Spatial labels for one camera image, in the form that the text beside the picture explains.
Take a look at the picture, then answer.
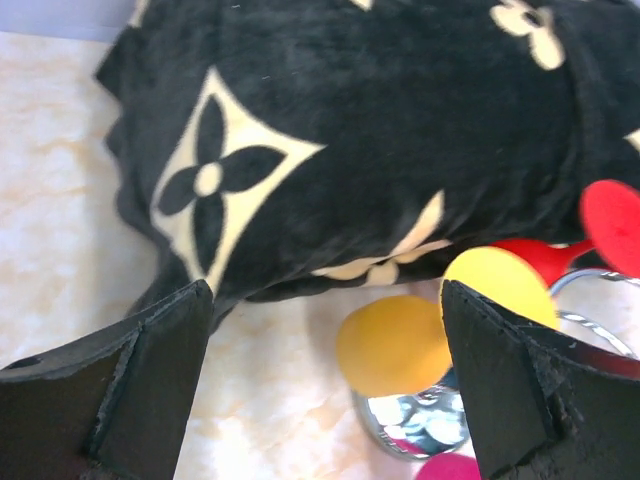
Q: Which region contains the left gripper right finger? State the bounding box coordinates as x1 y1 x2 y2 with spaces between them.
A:
441 281 639 480

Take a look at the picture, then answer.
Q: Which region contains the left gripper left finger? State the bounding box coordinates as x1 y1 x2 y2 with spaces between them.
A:
1 281 212 479

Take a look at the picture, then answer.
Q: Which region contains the pink plastic wine glass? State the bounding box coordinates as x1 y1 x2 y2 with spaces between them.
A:
415 453 482 480

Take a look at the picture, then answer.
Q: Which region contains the yellow plastic wine glass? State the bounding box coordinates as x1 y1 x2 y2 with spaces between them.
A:
336 247 559 397

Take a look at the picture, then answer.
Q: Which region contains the chrome wine glass rack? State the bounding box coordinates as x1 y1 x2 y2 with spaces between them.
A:
352 268 639 462

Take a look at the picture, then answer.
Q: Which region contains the red plastic wine glass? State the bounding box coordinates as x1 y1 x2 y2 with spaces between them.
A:
494 180 639 285

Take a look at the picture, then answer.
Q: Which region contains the black patterned plush blanket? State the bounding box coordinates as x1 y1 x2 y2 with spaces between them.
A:
96 1 639 317

